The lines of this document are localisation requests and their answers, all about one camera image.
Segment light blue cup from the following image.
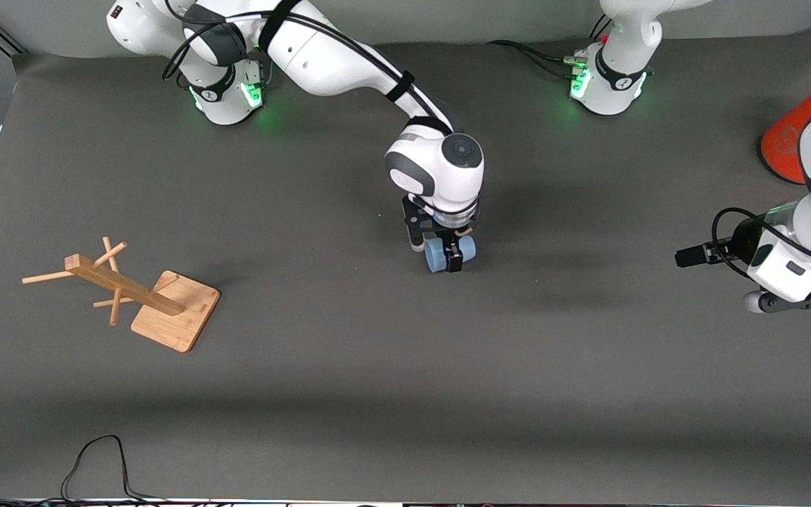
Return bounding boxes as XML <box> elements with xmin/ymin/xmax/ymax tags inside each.
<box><xmin>425</xmin><ymin>234</ymin><xmax>477</xmax><ymax>274</ymax></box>

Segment wooden cup rack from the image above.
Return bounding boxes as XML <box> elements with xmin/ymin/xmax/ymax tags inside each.
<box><xmin>22</xmin><ymin>237</ymin><xmax>221</xmax><ymax>353</ymax></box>

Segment dark grey table mat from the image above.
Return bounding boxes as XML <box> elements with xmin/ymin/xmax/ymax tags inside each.
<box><xmin>0</xmin><ymin>25</ymin><xmax>811</xmax><ymax>504</ymax></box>

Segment orange cylindrical container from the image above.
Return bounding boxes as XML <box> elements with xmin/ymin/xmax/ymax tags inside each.
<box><xmin>761</xmin><ymin>70</ymin><xmax>811</xmax><ymax>185</ymax></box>

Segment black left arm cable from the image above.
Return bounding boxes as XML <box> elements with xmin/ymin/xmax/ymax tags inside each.
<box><xmin>711</xmin><ymin>207</ymin><xmax>811</xmax><ymax>280</ymax></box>

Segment black left arm base cables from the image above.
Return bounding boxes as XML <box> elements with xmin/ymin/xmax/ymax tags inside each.
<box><xmin>486</xmin><ymin>14</ymin><xmax>614</xmax><ymax>78</ymax></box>

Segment thin black cable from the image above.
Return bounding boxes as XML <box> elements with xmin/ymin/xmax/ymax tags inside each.
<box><xmin>61</xmin><ymin>435</ymin><xmax>167</xmax><ymax>503</ymax></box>

